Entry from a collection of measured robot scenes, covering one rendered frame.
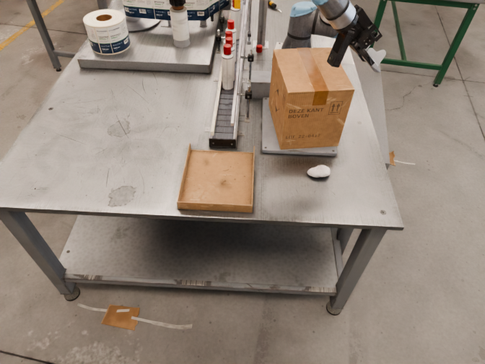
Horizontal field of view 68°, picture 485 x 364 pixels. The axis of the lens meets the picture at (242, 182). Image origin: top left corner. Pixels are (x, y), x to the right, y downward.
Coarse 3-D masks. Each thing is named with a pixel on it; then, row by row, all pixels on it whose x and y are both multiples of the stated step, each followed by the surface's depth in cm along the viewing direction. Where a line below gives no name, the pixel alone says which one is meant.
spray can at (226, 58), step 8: (224, 48) 151; (224, 56) 154; (232, 56) 154; (224, 64) 156; (232, 64) 157; (224, 72) 159; (232, 72) 160; (224, 80) 162; (232, 80) 163; (224, 88) 165; (232, 88) 166
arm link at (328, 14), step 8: (312, 0) 97; (320, 0) 95; (328, 0) 95; (336, 0) 96; (344, 0) 97; (320, 8) 98; (328, 8) 97; (336, 8) 97; (344, 8) 98; (328, 16) 100; (336, 16) 99
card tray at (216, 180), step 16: (192, 160) 141; (208, 160) 141; (224, 160) 142; (240, 160) 142; (192, 176) 136; (208, 176) 136; (224, 176) 136; (240, 176) 136; (192, 192) 130; (208, 192) 131; (224, 192) 131; (240, 192) 131; (192, 208) 125; (208, 208) 125; (224, 208) 124; (240, 208) 124
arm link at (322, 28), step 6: (318, 18) 165; (324, 18) 161; (318, 24) 166; (324, 24) 163; (330, 24) 161; (318, 30) 168; (324, 30) 167; (330, 30) 165; (324, 36) 172; (330, 36) 169; (336, 36) 168
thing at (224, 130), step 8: (224, 96) 162; (232, 96) 162; (224, 104) 158; (224, 112) 155; (216, 120) 151; (224, 120) 151; (216, 128) 148; (224, 128) 148; (232, 128) 148; (216, 136) 144; (224, 136) 144; (232, 136) 144
